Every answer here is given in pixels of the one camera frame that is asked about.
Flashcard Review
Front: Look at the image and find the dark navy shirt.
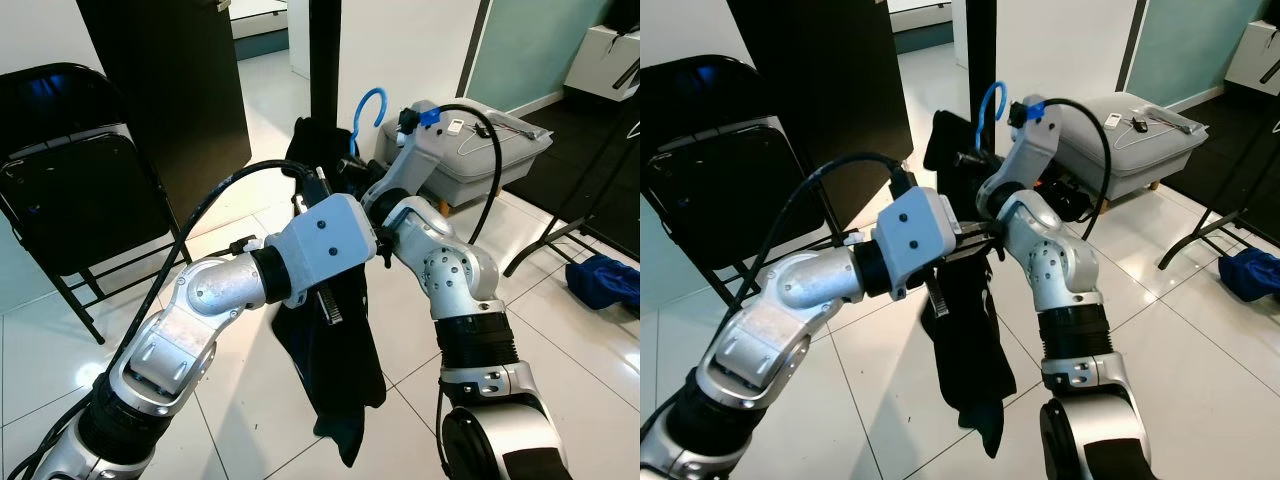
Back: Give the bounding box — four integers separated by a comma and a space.
920, 108, 1019, 459
272, 117, 391, 469

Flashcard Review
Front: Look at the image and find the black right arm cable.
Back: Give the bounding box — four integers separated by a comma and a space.
1040, 97, 1113, 241
430, 103, 504, 246

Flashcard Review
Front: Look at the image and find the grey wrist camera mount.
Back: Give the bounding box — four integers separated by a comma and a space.
1005, 97, 1066, 191
385, 100, 451, 201
872, 185, 961, 299
268, 193, 379, 301

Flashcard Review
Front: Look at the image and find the blue plastic hanger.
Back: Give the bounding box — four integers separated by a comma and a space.
353, 87, 391, 159
977, 80, 1009, 151

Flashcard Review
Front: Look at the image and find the black panel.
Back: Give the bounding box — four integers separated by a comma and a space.
727, 0, 916, 231
75, 0, 253, 233

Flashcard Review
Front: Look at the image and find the white wire hanger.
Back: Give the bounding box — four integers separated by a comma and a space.
455, 118, 526, 159
1118, 108, 1193, 153

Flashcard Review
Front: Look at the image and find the black folding chair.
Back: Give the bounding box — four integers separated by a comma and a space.
0, 63, 191, 346
640, 55, 841, 301

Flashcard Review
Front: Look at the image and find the black pillar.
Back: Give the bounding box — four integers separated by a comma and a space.
308, 0, 344, 126
965, 0, 999, 116

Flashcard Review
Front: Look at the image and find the crumpled blue cloth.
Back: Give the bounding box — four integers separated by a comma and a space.
565, 254, 641, 313
1218, 247, 1280, 304

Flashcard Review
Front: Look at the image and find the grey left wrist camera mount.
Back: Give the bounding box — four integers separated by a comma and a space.
872, 185, 961, 299
268, 193, 379, 301

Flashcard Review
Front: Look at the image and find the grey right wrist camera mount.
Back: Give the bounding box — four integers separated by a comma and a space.
1005, 97, 1066, 191
385, 100, 451, 201

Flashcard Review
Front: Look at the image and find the white shelf unit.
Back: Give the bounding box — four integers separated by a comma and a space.
563, 25, 641, 103
1225, 20, 1280, 96

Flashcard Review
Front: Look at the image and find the grey ottoman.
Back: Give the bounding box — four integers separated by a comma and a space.
1040, 92, 1208, 206
405, 98, 554, 211

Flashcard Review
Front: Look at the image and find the black bag orange trim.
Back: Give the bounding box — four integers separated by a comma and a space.
1045, 175, 1098, 223

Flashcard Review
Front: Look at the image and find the black floor carpet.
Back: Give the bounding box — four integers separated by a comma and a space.
500, 95, 641, 236
1160, 85, 1280, 231

